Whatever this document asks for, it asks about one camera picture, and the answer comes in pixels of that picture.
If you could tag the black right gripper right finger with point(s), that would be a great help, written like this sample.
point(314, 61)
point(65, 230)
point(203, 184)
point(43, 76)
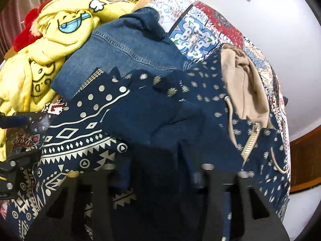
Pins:
point(230, 206)

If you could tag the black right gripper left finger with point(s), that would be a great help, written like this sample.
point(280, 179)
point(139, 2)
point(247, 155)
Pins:
point(63, 217)

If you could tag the navy patterned hooded jacket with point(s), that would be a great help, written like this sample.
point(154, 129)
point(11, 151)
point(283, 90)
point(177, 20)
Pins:
point(150, 130)

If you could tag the dark floral patterned cloth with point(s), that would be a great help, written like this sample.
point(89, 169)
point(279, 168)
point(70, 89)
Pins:
point(31, 135)

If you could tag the wooden door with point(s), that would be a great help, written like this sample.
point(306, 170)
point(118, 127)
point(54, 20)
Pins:
point(305, 161)

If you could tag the yellow cartoon fleece blanket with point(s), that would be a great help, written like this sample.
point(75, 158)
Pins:
point(64, 25)

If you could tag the red plush fabric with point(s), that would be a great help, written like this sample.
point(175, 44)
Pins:
point(27, 37)

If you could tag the blue denim jacket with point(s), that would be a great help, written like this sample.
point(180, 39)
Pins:
point(134, 41)

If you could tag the colourful patchwork bed quilt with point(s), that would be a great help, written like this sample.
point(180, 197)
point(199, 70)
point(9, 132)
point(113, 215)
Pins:
point(196, 29)

